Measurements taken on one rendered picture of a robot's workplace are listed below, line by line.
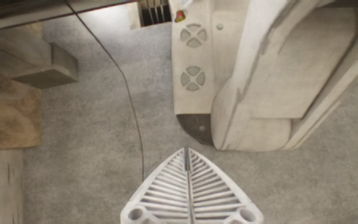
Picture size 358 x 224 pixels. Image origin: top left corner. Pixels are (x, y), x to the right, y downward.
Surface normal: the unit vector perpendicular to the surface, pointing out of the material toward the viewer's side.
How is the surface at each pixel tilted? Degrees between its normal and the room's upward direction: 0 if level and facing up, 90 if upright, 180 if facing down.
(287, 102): 47
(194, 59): 38
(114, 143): 0
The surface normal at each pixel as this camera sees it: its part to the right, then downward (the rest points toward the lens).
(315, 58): -0.02, 0.60
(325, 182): -0.03, -0.18
